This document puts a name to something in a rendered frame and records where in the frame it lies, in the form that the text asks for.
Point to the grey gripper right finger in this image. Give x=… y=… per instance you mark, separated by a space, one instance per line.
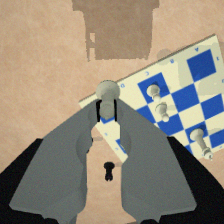
x=161 y=179

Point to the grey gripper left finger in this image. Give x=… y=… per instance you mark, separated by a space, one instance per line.
x=47 y=179

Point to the white pawn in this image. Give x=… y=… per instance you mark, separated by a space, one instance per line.
x=153 y=91
x=161 y=109

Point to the blue and cream chessboard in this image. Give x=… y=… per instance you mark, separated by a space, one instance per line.
x=191 y=83

